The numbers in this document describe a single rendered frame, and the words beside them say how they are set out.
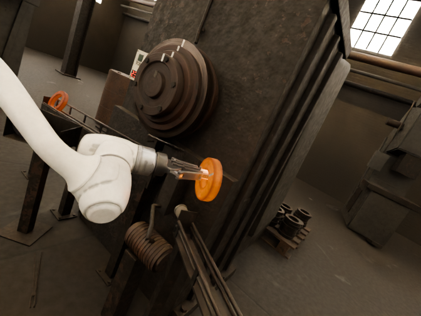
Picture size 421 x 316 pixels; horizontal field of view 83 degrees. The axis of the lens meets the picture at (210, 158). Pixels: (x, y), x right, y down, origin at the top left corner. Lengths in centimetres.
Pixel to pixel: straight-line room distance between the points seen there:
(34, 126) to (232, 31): 95
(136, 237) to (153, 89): 66
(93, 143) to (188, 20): 95
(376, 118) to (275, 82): 601
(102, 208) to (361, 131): 671
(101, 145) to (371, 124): 666
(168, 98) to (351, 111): 627
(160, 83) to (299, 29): 62
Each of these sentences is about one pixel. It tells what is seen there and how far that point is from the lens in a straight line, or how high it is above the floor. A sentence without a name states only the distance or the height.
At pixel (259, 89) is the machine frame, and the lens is 111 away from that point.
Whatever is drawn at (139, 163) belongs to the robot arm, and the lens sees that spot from 73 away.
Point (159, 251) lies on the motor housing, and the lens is 107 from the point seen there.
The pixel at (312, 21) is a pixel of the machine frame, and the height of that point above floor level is 159.
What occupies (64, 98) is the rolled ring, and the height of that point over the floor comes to 71.
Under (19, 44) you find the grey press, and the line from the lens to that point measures 398.
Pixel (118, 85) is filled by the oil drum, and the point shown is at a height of 71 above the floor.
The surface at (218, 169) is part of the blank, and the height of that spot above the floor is 97.
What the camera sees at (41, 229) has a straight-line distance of 187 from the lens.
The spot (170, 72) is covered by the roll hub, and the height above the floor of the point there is 119.
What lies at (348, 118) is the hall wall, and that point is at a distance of 703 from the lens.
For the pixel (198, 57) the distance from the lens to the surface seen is 113.
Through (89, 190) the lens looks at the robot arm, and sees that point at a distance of 57.
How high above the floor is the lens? 119
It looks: 14 degrees down
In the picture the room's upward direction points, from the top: 24 degrees clockwise
